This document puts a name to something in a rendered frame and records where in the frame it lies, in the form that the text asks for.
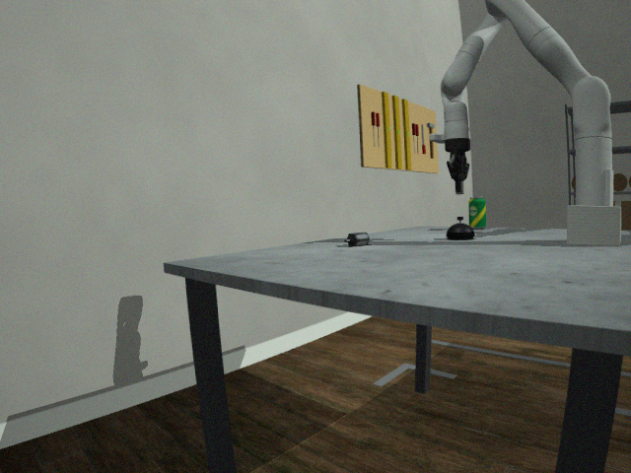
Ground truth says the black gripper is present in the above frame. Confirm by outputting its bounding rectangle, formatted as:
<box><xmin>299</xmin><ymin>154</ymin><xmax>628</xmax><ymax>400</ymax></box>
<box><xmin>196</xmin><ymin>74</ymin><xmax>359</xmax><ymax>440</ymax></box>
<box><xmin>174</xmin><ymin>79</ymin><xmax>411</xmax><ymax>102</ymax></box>
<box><xmin>445</xmin><ymin>138</ymin><xmax>470</xmax><ymax>194</ymax></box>

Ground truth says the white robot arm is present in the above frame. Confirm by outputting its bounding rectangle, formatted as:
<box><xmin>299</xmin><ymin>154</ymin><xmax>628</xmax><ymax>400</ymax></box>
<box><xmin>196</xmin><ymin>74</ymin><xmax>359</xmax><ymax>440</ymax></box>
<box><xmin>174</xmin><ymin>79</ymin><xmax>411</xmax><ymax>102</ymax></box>
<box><xmin>429</xmin><ymin>0</ymin><xmax>613</xmax><ymax>206</ymax></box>

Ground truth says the green drink can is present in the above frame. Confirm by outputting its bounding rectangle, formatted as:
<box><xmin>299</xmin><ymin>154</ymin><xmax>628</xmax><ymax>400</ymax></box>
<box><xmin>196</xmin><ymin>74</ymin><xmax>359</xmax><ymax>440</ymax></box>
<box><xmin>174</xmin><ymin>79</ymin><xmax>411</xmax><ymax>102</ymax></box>
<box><xmin>468</xmin><ymin>197</ymin><xmax>486</xmax><ymax>230</ymax></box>

